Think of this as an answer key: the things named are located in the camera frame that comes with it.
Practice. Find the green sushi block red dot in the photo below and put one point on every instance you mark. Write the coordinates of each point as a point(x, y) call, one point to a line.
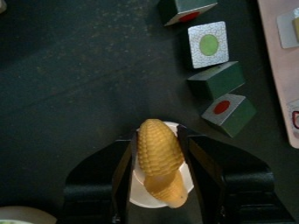
point(183, 10)
point(229, 113)

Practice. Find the white sushi rice piece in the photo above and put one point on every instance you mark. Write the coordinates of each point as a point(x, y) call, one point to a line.
point(288, 29)

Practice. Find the small white plate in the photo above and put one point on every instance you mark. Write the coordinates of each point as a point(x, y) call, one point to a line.
point(141, 192)

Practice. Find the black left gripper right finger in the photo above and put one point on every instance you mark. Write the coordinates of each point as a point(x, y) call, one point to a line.
point(233, 180)

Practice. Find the beige object at edge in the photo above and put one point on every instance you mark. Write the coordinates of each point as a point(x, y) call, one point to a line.
point(1, 5)

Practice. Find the beige round bowl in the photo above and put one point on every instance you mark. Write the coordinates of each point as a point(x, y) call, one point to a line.
point(23, 215)

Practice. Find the white sushi piece red outline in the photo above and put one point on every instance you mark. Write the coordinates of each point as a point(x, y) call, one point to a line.
point(294, 116)

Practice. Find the yellow toy corn top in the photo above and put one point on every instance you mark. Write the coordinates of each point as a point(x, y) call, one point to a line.
point(159, 151)

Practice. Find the pink wooden tray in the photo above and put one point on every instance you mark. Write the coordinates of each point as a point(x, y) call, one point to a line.
point(282, 73)

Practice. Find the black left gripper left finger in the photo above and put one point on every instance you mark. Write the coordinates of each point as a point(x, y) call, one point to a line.
point(97, 186)

